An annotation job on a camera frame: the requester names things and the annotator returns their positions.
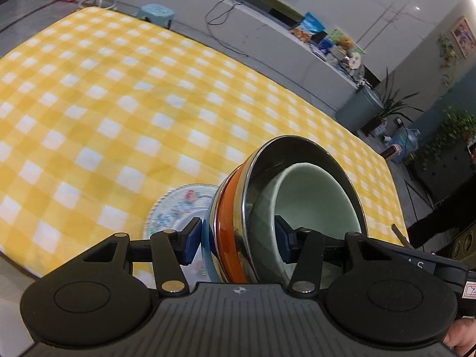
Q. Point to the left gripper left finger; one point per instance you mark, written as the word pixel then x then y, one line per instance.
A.
pixel 169 247

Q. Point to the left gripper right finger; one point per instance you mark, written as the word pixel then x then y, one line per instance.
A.
pixel 305 246

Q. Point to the green ceramic bowl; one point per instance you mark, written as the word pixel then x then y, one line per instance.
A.
pixel 307 196

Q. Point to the clear glass decorated plate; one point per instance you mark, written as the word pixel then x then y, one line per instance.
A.
pixel 173 211

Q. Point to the orange steel bowl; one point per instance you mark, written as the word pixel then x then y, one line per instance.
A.
pixel 229 213

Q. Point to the blue steel bowl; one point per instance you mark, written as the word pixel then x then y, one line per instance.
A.
pixel 207 254

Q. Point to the person's hand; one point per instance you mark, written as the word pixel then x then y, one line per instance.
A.
pixel 461 337

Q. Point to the pink small heater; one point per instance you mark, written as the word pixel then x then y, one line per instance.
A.
pixel 390 152

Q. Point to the yellow checkered tablecloth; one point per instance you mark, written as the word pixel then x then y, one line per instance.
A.
pixel 102 114

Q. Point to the blue water jug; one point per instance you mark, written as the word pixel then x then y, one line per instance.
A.
pixel 407 140

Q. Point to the grey trash bin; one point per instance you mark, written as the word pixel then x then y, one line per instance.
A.
pixel 364 105

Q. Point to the potted floor plant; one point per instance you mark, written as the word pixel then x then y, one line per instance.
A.
pixel 392 104

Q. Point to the teddy bear toy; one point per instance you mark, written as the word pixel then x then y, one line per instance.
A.
pixel 344 43

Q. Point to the blue snack bag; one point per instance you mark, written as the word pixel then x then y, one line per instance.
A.
pixel 307 28

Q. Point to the light blue plastic stool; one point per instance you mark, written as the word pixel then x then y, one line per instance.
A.
pixel 156 14

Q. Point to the white marble tv console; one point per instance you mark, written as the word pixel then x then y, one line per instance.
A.
pixel 263 45

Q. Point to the framed wall picture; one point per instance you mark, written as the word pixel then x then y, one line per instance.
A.
pixel 464 37

